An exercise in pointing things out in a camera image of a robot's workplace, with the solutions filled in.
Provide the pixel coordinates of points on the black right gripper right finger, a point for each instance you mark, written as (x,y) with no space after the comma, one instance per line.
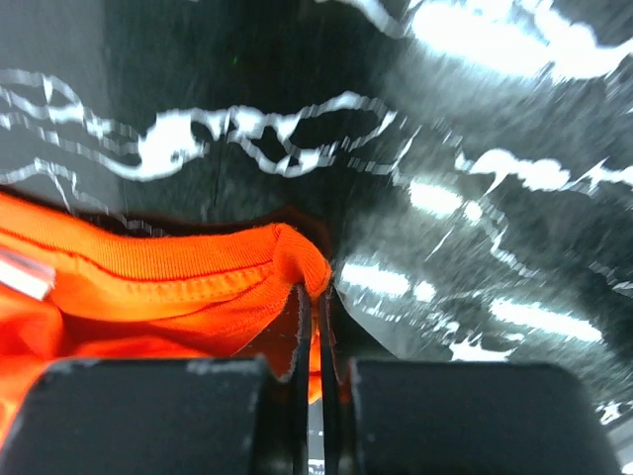
(388,416)

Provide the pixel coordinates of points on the orange t-shirt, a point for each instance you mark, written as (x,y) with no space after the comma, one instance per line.
(71,290)

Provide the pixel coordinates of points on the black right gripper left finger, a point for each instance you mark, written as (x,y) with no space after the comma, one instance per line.
(243,415)

